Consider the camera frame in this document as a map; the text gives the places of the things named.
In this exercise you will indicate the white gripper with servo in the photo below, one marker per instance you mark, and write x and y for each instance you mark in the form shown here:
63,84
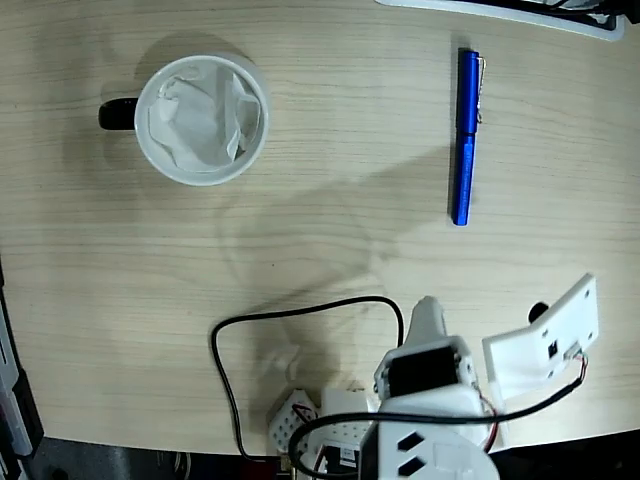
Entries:
424,369

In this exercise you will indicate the blue pen with metal clip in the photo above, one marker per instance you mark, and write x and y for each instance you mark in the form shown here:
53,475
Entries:
465,100

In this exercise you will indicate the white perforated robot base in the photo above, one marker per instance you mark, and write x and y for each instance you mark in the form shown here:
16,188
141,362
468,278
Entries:
285,425

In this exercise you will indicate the crumpled white tissue paper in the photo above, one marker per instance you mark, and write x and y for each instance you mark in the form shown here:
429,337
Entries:
195,125

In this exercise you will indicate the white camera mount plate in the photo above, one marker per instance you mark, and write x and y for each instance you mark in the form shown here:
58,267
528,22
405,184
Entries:
525,360

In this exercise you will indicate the black camera lens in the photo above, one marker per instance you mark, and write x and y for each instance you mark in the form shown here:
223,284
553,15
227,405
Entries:
537,312

